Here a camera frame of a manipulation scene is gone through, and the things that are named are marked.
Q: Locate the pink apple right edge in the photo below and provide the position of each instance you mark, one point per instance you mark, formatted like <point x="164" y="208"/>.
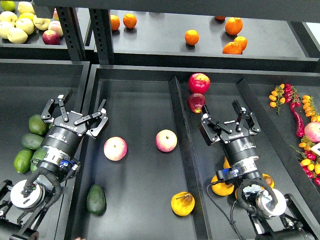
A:
<point x="312" y="131"/>

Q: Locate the yellow pear lower right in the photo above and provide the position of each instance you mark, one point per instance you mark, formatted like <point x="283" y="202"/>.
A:
<point x="268" y="180"/>

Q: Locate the red cherry tomato vine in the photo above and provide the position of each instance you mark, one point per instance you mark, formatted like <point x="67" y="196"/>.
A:
<point x="291" y="96"/>

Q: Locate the red chili pepper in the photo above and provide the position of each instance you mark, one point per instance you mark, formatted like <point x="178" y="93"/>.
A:
<point x="299" y="124"/>

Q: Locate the black shelf post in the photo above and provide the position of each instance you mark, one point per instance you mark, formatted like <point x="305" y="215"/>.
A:
<point x="71" y="31"/>
<point x="101" y="26"/>

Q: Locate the pale yellow apple front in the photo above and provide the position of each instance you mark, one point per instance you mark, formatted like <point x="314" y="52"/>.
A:
<point x="17" y="36"/>

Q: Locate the orange on shelf upper right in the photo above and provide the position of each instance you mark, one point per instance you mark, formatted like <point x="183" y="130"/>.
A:
<point x="233" y="26"/>

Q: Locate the orange cherry tomato vine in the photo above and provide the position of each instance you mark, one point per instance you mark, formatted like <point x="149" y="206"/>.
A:
<point x="277" y="98"/>

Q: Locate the pink apple left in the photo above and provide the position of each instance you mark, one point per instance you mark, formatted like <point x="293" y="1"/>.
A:
<point x="115" y="148"/>

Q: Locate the mixed cherry tomatoes lower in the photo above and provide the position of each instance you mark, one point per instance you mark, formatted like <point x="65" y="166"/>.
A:
<point x="308" y="159"/>

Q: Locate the black shelf post right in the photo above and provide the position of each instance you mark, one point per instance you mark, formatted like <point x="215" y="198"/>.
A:
<point x="101" y="26"/>

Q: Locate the pink apple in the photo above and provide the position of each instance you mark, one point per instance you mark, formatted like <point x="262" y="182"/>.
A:
<point x="166" y="140"/>
<point x="115" y="148"/>

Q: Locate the red apple upper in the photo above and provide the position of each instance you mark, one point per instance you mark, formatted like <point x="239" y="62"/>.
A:
<point x="199" y="83"/>

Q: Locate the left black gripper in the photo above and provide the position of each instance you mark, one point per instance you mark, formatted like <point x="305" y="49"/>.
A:
<point x="69" y="128"/>

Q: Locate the pink apple centre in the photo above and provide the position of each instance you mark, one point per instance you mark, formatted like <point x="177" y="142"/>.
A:
<point x="166" y="140"/>

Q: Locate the dark green avocado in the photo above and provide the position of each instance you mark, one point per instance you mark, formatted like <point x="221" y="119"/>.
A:
<point x="96" y="200"/>
<point x="32" y="141"/>

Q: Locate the orange tomato vine right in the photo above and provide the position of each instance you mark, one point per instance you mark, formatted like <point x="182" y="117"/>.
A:
<point x="310" y="109"/>

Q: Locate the white price label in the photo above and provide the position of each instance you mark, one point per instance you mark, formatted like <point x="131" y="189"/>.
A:
<point x="316" y="149"/>

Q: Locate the orange on shelf front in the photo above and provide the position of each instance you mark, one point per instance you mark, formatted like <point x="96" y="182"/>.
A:
<point x="233" y="48"/>

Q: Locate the black shelf post left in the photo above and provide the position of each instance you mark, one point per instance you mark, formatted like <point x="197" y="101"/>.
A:
<point x="71" y="31"/>

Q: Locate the yellow pear lower left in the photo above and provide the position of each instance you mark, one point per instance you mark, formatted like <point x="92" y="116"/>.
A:
<point x="223" y="189"/>

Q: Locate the dark red apple lower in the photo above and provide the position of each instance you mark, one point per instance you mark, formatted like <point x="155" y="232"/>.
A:
<point x="195" y="102"/>

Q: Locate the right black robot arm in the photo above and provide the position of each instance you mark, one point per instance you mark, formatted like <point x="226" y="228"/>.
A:
<point x="273" y="215"/>

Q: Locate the black centre tray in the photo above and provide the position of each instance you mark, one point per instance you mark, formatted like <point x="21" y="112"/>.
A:
<point x="142" y="101"/>

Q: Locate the yellow pear with stem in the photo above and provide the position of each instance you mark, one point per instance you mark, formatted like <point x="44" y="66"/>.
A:
<point x="182" y="203"/>

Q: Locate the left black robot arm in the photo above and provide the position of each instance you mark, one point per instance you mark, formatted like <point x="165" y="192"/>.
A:
<point x="24" y="204"/>

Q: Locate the red apple on shelf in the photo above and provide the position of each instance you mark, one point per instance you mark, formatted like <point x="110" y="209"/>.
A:
<point x="51" y="37"/>

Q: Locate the orange on shelf centre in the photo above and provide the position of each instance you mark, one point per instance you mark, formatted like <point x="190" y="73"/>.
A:
<point x="191" y="37"/>

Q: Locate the pale yellow apple with stem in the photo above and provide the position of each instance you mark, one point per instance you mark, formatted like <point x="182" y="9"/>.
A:
<point x="41" y="23"/>

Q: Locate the green avocado top left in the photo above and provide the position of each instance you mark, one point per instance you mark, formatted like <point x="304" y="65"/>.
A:
<point x="37" y="125"/>

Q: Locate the pink peach on shelf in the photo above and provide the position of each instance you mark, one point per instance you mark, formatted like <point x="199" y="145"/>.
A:
<point x="56" y="26"/>

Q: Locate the pale yellow apple centre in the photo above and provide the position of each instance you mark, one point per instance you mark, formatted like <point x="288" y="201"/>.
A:
<point x="26" y="25"/>

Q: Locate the yellow pear middle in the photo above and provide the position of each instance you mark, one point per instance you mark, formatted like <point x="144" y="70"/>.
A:
<point x="226" y="164"/>

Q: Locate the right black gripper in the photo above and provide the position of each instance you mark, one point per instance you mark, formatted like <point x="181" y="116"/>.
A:
<point x="236" y="137"/>

